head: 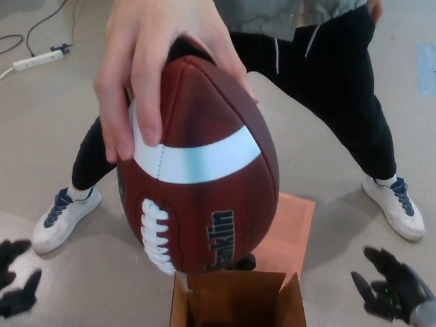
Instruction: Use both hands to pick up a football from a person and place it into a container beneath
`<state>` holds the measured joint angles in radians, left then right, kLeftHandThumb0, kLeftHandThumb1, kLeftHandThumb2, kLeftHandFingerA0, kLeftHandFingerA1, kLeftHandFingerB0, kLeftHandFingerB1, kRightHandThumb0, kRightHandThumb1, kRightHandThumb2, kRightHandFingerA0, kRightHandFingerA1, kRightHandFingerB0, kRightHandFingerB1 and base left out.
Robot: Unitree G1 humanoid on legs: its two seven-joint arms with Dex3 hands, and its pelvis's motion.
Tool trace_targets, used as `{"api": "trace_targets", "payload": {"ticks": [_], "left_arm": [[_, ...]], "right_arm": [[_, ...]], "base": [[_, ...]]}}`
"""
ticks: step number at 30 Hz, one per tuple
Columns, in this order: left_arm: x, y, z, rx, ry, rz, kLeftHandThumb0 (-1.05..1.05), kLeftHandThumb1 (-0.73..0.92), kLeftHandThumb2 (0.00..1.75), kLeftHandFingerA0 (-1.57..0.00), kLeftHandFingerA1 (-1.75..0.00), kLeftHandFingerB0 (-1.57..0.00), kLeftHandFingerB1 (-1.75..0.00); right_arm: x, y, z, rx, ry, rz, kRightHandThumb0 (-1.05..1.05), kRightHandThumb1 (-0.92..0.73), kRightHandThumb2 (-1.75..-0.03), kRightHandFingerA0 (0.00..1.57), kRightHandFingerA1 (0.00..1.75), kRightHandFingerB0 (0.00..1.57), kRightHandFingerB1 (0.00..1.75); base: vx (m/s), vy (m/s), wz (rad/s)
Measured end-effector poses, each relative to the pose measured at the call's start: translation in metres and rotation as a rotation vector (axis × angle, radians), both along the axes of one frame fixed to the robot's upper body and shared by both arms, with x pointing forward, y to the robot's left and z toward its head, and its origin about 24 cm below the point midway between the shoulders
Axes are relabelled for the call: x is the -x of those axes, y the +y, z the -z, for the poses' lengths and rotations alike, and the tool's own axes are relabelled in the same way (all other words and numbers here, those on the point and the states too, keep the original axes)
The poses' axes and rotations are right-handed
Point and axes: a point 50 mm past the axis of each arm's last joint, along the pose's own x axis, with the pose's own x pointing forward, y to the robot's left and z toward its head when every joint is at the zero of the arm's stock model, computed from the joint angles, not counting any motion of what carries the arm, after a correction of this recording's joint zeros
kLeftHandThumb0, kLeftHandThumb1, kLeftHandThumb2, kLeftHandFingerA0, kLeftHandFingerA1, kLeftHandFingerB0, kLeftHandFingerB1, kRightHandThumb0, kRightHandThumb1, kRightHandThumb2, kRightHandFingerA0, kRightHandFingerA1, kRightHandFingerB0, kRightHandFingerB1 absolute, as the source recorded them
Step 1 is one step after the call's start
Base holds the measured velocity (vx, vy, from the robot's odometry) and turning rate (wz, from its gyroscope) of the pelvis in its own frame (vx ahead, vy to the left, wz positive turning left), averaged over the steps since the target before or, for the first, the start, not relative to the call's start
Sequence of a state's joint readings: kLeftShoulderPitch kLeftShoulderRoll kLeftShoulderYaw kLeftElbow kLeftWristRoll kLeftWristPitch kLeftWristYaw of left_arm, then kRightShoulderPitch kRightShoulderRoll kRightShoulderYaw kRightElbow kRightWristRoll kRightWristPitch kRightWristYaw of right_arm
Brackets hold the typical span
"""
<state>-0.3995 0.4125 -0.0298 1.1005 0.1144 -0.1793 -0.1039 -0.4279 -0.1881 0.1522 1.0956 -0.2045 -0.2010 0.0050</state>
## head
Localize robot left black hand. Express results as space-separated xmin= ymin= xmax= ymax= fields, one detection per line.
xmin=0 ymin=239 xmax=42 ymax=316

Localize person's right hand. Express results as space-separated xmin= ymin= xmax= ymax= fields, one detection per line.
xmin=93 ymin=0 xmax=260 ymax=164

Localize robot right black hand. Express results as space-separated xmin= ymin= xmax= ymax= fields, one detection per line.
xmin=350 ymin=245 xmax=436 ymax=324

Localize brown Franklin football white stripe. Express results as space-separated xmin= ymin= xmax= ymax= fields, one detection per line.
xmin=115 ymin=35 xmax=281 ymax=276

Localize person's grey jacket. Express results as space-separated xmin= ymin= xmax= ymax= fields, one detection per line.
xmin=220 ymin=0 xmax=358 ymax=41

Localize person in black trousers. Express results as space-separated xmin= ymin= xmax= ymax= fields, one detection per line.
xmin=70 ymin=0 xmax=398 ymax=191

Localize white sneaker navy laces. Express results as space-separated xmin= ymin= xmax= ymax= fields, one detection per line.
xmin=32 ymin=186 xmax=103 ymax=255
xmin=361 ymin=175 xmax=426 ymax=242

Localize white power strip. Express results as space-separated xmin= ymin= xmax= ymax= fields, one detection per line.
xmin=12 ymin=50 xmax=65 ymax=72

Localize open brown cardboard box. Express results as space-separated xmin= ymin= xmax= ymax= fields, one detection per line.
xmin=168 ymin=271 xmax=307 ymax=327

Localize black hand air pump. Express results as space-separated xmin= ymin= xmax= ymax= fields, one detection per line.
xmin=231 ymin=253 xmax=257 ymax=273

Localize blue floor tape patch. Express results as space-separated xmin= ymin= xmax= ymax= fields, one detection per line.
xmin=417 ymin=42 xmax=436 ymax=95

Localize black plugged power cable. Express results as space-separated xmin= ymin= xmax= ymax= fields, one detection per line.
xmin=27 ymin=0 xmax=62 ymax=57

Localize black looped floor cable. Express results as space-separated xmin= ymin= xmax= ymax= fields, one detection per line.
xmin=0 ymin=33 xmax=22 ymax=55

